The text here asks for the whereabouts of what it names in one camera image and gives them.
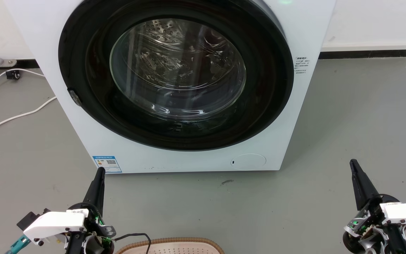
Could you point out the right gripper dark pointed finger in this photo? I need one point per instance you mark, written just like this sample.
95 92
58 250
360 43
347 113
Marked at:
363 187

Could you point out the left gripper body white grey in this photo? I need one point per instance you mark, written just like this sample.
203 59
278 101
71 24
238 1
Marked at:
55 223

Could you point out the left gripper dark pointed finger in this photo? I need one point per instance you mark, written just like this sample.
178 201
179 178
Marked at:
95 192

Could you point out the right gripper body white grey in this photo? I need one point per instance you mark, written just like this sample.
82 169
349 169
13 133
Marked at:
400 215

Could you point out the beige laundry basket brown rim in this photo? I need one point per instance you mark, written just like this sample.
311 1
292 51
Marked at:
174 247

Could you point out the blue energy label sticker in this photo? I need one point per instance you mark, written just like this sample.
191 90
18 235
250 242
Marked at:
107 164

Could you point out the white front-load washing machine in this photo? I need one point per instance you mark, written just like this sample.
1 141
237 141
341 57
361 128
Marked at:
305 116

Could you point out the round drain filter cover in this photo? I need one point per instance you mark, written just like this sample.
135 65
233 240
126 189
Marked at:
248 161

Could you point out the round black washing machine door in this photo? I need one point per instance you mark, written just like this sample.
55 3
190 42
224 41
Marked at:
270 88

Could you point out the small printed text sticker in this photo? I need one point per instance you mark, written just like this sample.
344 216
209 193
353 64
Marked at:
301 65

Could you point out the small black plug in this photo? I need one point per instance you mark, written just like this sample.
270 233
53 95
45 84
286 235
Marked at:
13 74

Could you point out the steel washing machine drum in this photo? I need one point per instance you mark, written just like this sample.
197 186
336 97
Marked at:
174 67

